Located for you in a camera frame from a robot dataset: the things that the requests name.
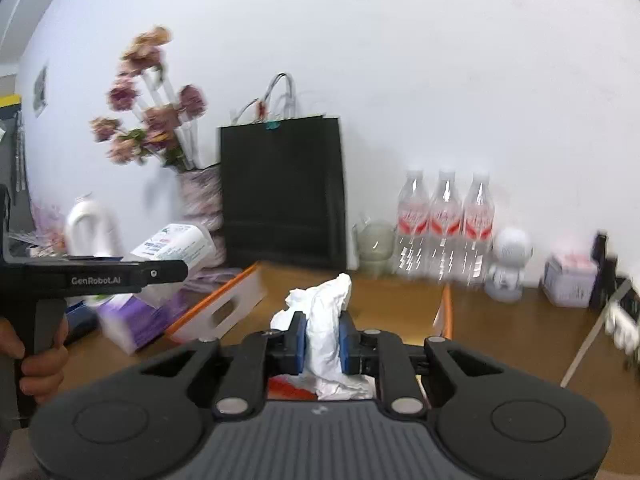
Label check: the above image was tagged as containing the white tissue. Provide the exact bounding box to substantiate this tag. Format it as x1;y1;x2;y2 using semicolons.
270;273;379;401

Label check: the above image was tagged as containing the grey metal cabinet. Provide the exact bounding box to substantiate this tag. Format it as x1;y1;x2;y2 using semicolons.
0;105;32;241

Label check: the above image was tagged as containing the clear glass mug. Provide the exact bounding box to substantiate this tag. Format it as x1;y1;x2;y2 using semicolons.
352;220;399;277

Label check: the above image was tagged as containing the black paper bag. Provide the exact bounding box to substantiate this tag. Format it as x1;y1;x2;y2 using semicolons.
217;72;349;272

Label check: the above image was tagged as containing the dried pink flower bouquet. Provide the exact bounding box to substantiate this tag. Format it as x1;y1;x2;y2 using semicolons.
90;25;209;171

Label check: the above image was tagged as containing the grey wall panel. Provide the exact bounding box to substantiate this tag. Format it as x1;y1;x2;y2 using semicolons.
32;66;50;114

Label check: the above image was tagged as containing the purple braided cable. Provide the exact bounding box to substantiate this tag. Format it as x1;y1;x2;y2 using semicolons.
184;266;246;292

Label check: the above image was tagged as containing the patterned purple vase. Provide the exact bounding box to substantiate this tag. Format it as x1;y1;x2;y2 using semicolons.
176;164;227;270

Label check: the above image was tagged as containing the white detergent bottle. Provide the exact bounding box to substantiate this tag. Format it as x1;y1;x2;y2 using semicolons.
64;192;126;262

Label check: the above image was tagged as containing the white cable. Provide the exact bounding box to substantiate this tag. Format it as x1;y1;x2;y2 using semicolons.
560;277;634;389

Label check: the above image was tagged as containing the orange cardboard box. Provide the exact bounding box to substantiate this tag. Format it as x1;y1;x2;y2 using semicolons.
165;261;454;402

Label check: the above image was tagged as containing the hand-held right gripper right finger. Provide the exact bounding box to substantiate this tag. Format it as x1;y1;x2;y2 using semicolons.
339;311;503;417

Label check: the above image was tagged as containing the red label water bottle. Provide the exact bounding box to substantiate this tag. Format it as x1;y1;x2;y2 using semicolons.
396;170;432;279
429;170;464;282
462;172;496;287

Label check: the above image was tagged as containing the white round robot toy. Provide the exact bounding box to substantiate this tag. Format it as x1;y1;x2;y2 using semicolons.
485;227;534;304

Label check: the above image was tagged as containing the white wet wipes pack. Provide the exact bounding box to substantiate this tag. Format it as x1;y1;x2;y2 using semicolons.
127;223;217;282

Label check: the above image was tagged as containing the purple tissue pack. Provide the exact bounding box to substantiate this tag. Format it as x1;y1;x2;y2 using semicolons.
96;290;177;356

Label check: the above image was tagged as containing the white power strip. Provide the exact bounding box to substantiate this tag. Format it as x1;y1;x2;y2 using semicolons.
602;280;640;357

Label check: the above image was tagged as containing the person's left hand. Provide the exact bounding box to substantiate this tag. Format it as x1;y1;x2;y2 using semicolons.
0;315;69;404

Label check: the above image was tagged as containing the plastic wrapped flower bunch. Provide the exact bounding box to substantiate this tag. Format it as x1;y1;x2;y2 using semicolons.
30;200;69;257

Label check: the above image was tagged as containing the white pink tin box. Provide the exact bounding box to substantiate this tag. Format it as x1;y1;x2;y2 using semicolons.
542;252;599;309

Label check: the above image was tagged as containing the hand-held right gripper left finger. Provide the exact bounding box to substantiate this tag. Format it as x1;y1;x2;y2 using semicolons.
137;311;308;417

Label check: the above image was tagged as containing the wide black bottle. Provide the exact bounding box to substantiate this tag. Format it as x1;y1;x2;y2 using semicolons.
589;255;620;312

